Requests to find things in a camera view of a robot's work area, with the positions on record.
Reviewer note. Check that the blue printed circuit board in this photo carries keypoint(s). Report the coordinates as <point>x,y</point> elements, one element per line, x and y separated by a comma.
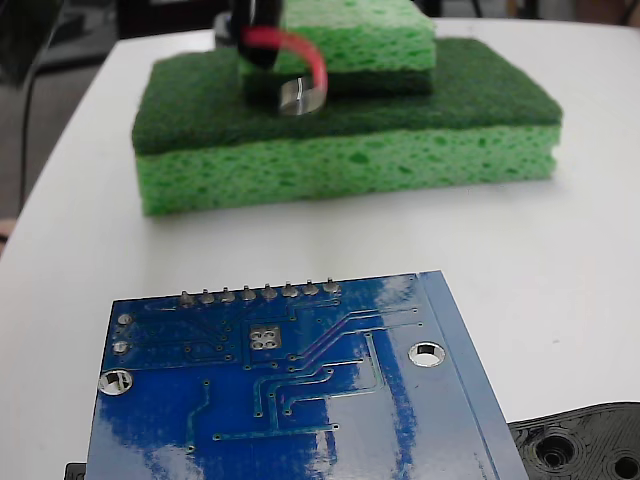
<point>300,400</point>

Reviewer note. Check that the small green scrub sponge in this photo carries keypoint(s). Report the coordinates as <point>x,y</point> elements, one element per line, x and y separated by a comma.
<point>365,45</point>

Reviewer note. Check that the large green scrub sponge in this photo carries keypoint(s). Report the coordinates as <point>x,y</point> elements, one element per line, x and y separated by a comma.
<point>345,150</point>

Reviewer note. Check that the black plastic part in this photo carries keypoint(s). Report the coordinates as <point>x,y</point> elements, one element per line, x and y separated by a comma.
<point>580,445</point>

